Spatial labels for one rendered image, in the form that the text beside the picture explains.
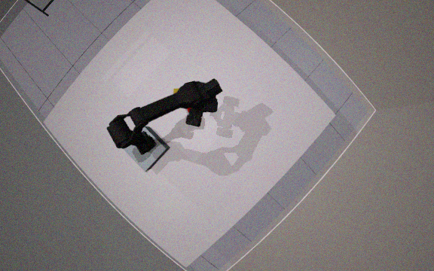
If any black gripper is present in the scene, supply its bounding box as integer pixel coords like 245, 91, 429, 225
185, 104, 203, 126

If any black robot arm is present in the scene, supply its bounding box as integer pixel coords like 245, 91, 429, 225
106, 78, 222, 155

